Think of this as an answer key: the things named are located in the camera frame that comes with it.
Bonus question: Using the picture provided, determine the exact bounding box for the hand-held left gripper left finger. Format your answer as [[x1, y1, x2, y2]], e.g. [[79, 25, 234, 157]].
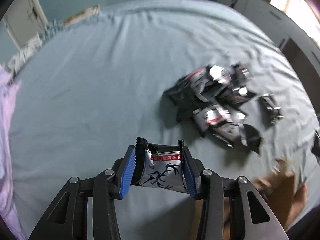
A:
[[27, 145, 137, 240]]

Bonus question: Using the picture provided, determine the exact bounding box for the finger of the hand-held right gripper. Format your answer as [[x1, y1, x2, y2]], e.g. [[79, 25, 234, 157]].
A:
[[311, 127, 320, 164]]

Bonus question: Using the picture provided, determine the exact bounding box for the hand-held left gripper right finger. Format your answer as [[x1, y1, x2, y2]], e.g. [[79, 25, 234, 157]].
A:
[[181, 146, 290, 240]]

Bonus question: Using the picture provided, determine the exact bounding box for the black white snack packet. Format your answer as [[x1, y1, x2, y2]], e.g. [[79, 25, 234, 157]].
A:
[[135, 137, 187, 194]]

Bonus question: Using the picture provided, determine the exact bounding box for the brown cardboard box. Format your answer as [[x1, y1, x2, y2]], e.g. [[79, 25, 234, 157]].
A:
[[194, 157, 308, 240]]

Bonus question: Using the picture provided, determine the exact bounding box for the pile of snack packets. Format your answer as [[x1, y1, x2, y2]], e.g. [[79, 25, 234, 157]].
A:
[[162, 61, 284, 155]]

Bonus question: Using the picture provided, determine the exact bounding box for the person's bare leg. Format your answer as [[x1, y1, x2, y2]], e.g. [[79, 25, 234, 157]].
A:
[[285, 184, 308, 230]]

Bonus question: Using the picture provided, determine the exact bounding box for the pink and lilac duvet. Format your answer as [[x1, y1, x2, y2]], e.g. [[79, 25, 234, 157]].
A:
[[0, 64, 27, 240]]

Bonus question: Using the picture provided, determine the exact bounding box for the white cabinet unit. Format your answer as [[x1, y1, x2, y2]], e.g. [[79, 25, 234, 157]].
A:
[[217, 0, 320, 77]]

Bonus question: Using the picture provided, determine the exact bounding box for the bright window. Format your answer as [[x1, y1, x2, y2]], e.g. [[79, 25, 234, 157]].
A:
[[270, 0, 320, 27]]

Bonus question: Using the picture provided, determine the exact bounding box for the crumpled grey cloth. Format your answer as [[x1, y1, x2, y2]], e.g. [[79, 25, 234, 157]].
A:
[[7, 34, 44, 74]]

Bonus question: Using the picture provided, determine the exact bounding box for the crumpled teal cloth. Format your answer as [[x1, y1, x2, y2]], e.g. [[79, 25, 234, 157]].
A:
[[41, 20, 64, 40]]

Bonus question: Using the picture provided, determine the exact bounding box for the tan open carton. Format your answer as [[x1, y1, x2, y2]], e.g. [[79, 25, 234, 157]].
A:
[[64, 5, 101, 27]]

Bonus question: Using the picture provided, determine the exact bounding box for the white panelled door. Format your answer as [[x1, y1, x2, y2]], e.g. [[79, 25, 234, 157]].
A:
[[4, 0, 48, 53]]

